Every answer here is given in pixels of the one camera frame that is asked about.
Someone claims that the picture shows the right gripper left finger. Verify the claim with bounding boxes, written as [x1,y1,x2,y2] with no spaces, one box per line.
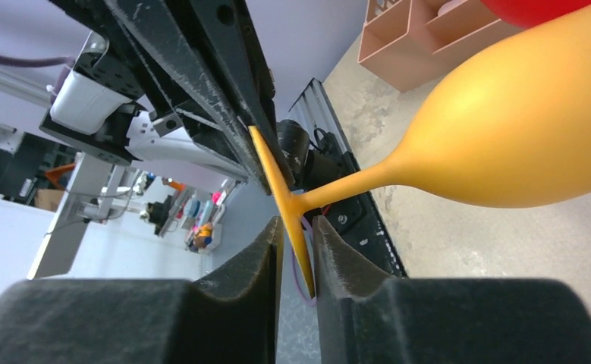
[0,217,284,363]

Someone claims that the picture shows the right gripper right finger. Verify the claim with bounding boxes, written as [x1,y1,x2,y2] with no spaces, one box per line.
[313,217,591,363]

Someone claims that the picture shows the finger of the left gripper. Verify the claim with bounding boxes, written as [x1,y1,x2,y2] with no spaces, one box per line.
[56,1,269,189]
[165,0,295,184]

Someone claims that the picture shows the yellow-orange wine glass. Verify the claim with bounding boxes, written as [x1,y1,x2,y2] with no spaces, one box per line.
[247,0,591,300]

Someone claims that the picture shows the red wine glass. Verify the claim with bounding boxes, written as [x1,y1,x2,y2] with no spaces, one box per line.
[481,0,591,28]

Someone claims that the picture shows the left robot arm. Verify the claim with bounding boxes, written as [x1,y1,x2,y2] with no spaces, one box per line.
[40,1,295,189]

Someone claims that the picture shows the pink desk file organizer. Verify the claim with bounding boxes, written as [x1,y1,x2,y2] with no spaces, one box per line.
[357,0,521,92]

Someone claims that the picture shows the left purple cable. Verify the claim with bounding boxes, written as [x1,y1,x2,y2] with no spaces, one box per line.
[290,215,321,309]

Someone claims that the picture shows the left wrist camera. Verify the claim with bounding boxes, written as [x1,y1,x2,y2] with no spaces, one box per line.
[39,31,144,166]

